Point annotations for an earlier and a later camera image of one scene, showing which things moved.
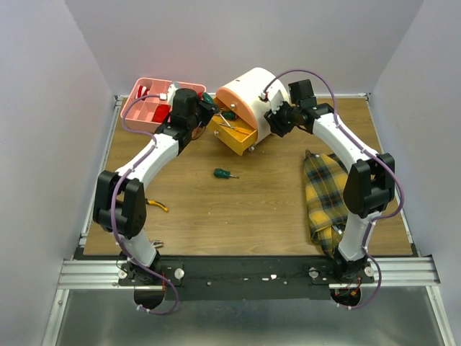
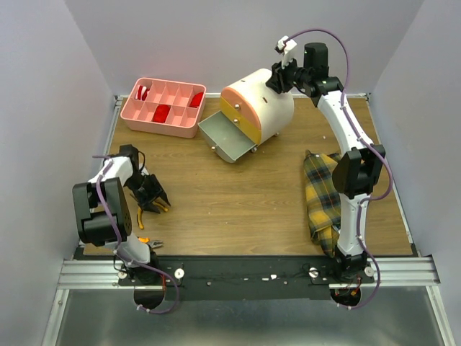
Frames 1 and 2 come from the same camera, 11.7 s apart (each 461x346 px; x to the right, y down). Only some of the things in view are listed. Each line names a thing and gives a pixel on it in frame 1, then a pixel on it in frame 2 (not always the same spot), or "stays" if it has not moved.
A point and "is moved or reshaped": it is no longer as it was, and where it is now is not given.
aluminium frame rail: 102,274 stays
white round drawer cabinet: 240,122 is moved or reshaped
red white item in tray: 142,91 stays
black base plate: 245,278 stays
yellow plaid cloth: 327,211 stays
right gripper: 275,121 -> 279,77
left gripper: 209,110 -> 157,188
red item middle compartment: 160,112 stays
